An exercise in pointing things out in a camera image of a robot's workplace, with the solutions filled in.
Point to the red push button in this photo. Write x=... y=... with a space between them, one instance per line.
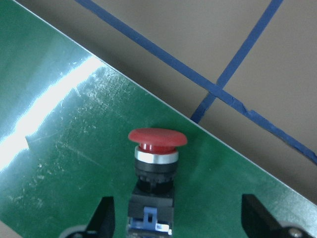
x=151 y=205

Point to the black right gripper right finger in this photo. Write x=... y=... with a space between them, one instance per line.
x=258 y=222

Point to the green conveyor belt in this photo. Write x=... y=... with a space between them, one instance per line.
x=65 y=116

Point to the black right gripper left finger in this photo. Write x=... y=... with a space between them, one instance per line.
x=101 y=224

